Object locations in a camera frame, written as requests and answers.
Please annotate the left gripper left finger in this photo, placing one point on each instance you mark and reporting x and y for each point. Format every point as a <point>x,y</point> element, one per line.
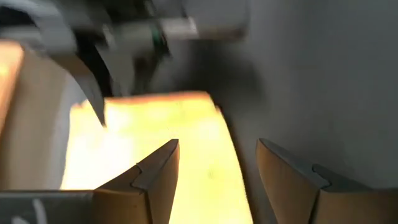
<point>155,193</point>

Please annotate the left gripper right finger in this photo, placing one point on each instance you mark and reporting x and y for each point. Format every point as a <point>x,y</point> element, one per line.
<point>298,199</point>

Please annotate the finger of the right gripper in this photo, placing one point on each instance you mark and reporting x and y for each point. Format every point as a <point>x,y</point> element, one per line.
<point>88,90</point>

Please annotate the orange microfiber towel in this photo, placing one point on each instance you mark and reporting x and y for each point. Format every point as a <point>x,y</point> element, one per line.
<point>199,130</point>

